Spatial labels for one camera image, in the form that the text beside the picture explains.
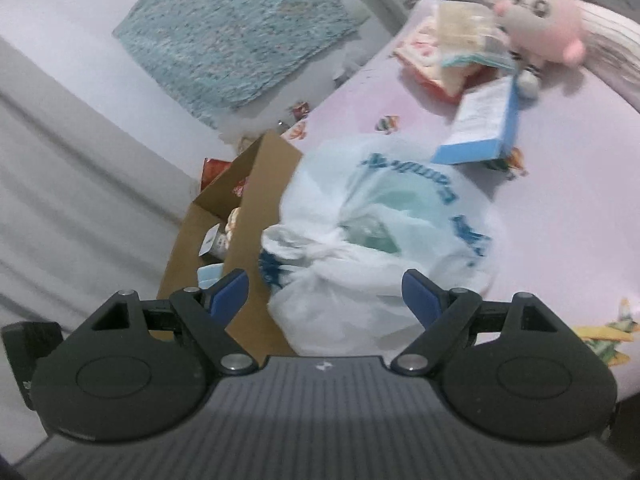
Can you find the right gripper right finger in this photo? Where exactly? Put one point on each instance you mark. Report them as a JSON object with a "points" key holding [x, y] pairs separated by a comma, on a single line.
{"points": [[511, 369]]}

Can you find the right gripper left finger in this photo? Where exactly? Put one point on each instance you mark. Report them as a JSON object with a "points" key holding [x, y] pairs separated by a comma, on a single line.
{"points": [[136, 368]]}

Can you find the blue cardboard box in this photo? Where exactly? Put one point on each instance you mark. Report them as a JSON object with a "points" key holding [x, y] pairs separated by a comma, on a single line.
{"points": [[485, 125]]}

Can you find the teal towel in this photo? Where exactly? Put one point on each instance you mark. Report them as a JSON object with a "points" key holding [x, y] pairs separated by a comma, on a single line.
{"points": [[494, 54]]}

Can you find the gold foil packet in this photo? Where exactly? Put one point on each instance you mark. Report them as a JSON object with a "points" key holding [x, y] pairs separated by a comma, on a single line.
{"points": [[464, 28]]}

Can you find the brown cardboard box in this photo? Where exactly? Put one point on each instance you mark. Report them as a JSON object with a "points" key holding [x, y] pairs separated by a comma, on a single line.
{"points": [[252, 186]]}

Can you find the white plastic bag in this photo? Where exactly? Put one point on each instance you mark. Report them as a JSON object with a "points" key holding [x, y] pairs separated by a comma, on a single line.
{"points": [[357, 214]]}

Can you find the white striped blanket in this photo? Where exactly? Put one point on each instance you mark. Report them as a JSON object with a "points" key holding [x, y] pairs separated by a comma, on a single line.
{"points": [[612, 42]]}

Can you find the pink plush toy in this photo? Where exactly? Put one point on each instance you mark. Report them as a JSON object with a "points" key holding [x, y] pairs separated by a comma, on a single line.
{"points": [[541, 32]]}

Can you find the teal patterned wall cloth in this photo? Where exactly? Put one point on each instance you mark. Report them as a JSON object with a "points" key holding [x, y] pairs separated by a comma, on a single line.
{"points": [[212, 56]]}

